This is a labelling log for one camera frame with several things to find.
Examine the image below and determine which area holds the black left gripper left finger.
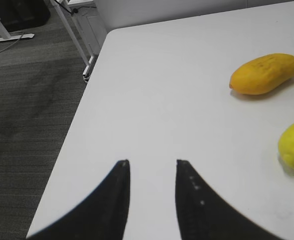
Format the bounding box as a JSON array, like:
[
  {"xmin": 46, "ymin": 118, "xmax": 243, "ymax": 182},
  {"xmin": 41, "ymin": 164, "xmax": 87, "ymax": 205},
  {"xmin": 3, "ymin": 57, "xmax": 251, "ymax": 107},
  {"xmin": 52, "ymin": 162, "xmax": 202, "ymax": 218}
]
[{"xmin": 27, "ymin": 159, "xmax": 130, "ymax": 240}]

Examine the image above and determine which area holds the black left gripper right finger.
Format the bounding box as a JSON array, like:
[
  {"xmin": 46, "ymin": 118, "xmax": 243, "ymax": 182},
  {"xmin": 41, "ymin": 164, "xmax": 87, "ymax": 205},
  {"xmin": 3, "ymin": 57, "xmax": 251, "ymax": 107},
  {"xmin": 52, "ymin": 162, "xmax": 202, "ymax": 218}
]
[{"xmin": 175, "ymin": 159, "xmax": 277, "ymax": 240}]

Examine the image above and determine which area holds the orange yellow mango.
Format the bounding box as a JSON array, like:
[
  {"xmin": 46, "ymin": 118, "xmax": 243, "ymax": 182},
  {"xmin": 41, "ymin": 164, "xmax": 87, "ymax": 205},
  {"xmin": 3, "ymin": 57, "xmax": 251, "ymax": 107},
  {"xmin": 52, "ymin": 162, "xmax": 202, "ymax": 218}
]
[{"xmin": 229, "ymin": 53, "xmax": 294, "ymax": 95}]

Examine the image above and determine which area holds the white cabinet panel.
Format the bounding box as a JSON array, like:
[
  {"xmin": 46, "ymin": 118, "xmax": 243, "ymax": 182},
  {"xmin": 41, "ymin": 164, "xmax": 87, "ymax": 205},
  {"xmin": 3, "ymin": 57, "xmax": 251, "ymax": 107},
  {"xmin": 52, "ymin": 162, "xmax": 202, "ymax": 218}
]
[{"xmin": 76, "ymin": 12, "xmax": 107, "ymax": 55}]

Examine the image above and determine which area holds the white desk foot left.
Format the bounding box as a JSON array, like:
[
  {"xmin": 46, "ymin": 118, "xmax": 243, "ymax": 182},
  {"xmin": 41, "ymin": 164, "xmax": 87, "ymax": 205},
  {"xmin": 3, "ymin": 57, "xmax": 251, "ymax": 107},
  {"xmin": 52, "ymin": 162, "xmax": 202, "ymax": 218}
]
[{"xmin": 0, "ymin": 22, "xmax": 34, "ymax": 42}]

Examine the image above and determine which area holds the black box under desk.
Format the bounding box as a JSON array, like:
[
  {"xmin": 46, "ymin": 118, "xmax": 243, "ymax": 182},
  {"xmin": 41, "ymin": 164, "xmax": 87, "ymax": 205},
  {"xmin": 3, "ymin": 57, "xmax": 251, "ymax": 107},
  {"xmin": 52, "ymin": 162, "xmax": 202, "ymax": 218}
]
[{"xmin": 0, "ymin": 0, "xmax": 51, "ymax": 32}]

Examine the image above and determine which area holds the grey floor cable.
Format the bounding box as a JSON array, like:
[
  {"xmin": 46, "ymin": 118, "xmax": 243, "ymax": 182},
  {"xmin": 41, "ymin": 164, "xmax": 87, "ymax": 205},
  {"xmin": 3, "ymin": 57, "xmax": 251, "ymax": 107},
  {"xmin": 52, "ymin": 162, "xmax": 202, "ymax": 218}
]
[{"xmin": 0, "ymin": 34, "xmax": 22, "ymax": 57}]

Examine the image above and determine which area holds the white desk leg frame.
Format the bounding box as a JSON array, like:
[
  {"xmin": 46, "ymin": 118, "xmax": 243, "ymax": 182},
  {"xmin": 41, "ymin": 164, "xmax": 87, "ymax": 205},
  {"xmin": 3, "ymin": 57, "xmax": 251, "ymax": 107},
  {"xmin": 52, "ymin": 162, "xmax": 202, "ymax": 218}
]
[{"xmin": 49, "ymin": 0, "xmax": 98, "ymax": 83}]

